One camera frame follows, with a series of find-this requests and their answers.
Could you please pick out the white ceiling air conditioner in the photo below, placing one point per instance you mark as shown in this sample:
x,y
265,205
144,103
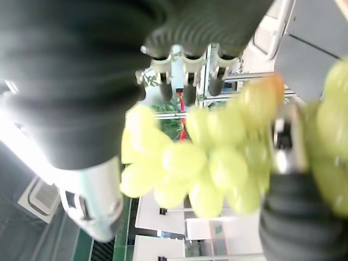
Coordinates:
x,y
40,198

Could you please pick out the bright ceiling light strip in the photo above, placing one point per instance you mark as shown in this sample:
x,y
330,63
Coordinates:
x,y
19,136

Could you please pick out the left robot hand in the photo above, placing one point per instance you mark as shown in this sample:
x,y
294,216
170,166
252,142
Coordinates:
x,y
296,217

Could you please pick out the bunch of green grapes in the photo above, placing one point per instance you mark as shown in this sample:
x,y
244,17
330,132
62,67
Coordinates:
x,y
185,163

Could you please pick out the green leafy plant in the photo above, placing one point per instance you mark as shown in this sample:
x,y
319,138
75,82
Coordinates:
x,y
168,127

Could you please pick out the white rounded panel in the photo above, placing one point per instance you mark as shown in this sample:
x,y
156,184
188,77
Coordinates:
x,y
267,30

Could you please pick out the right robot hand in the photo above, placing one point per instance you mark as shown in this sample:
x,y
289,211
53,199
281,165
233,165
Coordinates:
x,y
81,68

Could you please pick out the white board with black clip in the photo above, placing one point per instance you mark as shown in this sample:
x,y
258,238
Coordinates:
x,y
157,248
152,214

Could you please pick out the aluminium profile frame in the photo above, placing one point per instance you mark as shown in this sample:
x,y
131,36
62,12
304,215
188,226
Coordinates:
x,y
239,77

